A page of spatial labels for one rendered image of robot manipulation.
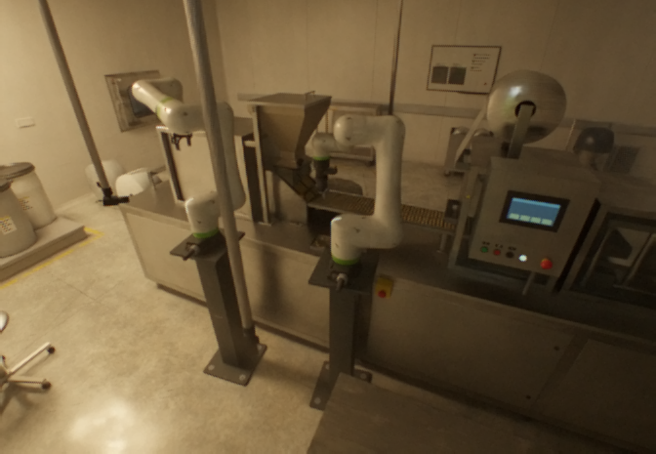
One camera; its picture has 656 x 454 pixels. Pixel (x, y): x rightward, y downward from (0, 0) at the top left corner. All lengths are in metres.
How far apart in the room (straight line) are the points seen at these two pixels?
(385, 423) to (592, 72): 5.00
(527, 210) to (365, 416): 0.92
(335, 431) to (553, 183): 1.10
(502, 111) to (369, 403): 1.23
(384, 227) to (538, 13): 4.45
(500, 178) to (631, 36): 4.42
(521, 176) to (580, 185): 0.18
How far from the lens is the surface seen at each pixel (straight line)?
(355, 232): 1.17
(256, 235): 1.81
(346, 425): 1.19
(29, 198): 4.14
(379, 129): 1.22
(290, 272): 1.78
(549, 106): 1.49
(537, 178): 1.27
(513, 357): 1.79
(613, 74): 5.53
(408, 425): 1.22
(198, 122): 1.37
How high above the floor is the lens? 1.77
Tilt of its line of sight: 28 degrees down
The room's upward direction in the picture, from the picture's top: straight up
